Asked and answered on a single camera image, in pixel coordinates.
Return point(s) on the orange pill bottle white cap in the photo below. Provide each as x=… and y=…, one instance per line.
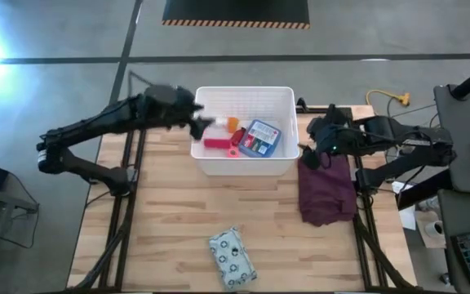
x=233, y=124

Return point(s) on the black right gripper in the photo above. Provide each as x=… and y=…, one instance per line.
x=335, y=132

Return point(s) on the black table frame rail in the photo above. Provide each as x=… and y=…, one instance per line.
x=121, y=228
x=373, y=249

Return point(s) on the white pouch blue Vakly print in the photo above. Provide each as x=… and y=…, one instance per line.
x=232, y=258

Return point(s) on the black mat hazard stripe edge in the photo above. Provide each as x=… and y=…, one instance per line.
x=235, y=11

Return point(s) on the pink bandage tape roll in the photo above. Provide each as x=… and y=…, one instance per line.
x=233, y=152

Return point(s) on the small red packet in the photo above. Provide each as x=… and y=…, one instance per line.
x=238, y=136

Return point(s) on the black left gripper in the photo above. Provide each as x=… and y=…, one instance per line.
x=169, y=106

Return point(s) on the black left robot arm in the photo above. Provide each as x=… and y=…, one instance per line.
x=92, y=124

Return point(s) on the dark grey desk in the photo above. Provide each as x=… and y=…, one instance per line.
x=463, y=134
x=467, y=212

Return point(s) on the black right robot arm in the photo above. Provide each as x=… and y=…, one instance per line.
x=406, y=141

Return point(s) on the red rectangular box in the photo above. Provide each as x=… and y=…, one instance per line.
x=216, y=143

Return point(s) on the maroon cloth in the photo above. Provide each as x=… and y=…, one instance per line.
x=326, y=192

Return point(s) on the white cup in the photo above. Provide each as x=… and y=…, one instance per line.
x=434, y=228

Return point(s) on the white perforated plastic basket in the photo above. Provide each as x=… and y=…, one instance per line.
x=259, y=102

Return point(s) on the blue first aid kit box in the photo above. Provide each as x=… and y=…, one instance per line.
x=260, y=139

